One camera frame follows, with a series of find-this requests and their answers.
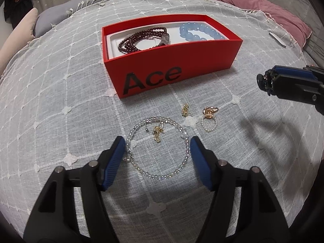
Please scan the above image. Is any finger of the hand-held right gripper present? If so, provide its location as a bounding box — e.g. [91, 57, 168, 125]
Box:
[273, 74, 324, 107]
[272, 65, 324, 82]

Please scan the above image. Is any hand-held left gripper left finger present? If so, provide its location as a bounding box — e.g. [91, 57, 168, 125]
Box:
[23, 136, 127, 243]

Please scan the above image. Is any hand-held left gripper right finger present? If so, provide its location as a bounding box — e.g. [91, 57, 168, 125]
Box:
[190, 136, 298, 243]

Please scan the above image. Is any black hair clip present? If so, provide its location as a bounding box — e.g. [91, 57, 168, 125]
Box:
[256, 72, 275, 94]

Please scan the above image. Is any small pearl ring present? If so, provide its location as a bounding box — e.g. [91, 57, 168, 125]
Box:
[201, 118, 218, 132]

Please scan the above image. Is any clear crystal bead bracelet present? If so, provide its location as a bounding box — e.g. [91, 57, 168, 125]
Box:
[123, 116, 191, 179]

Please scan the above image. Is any gold ring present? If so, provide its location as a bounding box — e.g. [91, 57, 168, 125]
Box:
[202, 106, 218, 119]

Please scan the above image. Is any red cardboard box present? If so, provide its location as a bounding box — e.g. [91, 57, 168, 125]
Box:
[102, 15, 243, 99]

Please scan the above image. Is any pink pillow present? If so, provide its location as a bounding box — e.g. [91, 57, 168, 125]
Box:
[213, 0, 312, 46]

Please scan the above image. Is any beige pillow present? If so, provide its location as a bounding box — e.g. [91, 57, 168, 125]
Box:
[0, 7, 38, 75]

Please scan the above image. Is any grey duvet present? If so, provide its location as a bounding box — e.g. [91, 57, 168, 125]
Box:
[33, 0, 241, 38]

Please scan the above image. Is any dark hanging garment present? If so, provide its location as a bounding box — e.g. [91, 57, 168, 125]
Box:
[4, 0, 33, 28]

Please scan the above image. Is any light blue bead bracelet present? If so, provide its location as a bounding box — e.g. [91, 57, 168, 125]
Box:
[178, 22, 226, 42]

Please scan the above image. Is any dark red bead bracelet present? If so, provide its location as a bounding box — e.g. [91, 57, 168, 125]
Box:
[118, 27, 171, 55]

